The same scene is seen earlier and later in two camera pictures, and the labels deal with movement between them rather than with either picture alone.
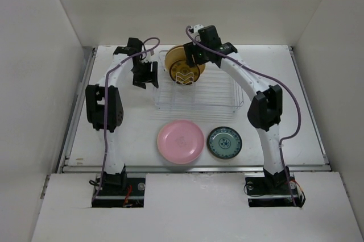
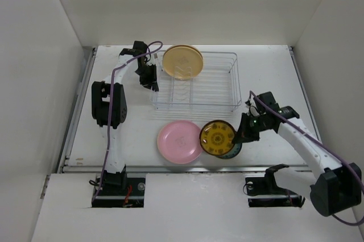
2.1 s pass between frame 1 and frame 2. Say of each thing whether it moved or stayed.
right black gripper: moved
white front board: stayed
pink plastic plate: stayed
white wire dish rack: stayed
